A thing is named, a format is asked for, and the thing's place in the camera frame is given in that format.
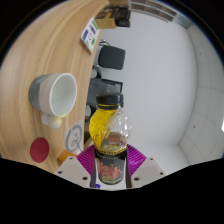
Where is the grey and white mug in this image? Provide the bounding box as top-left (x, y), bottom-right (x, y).
top-left (28, 72), bottom-right (78, 130)

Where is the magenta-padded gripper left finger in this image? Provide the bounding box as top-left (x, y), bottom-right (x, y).
top-left (53, 144), bottom-right (97, 188)

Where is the stack of dark boxes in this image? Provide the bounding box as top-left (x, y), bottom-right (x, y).
top-left (94, 5), bottom-right (132, 30)

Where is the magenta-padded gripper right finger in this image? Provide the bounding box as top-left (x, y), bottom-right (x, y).
top-left (126, 144), bottom-right (168, 188)

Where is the clear black-capped drink bottle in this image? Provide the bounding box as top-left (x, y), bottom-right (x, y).
top-left (88, 92), bottom-right (133, 186)

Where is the white sheet with circle print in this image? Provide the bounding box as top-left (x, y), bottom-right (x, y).
top-left (63, 117), bottom-right (86, 155)

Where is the wooden shelf cabinet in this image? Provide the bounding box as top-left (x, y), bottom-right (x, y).
top-left (129, 0), bottom-right (194, 29)

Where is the white green purple leaflet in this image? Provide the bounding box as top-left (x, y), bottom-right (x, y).
top-left (80, 17), bottom-right (101, 54)

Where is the flat round red coaster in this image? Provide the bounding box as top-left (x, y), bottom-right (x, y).
top-left (29, 136), bottom-right (51, 164)

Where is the black padded office chair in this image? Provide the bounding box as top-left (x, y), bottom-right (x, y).
top-left (97, 44), bottom-right (127, 71)

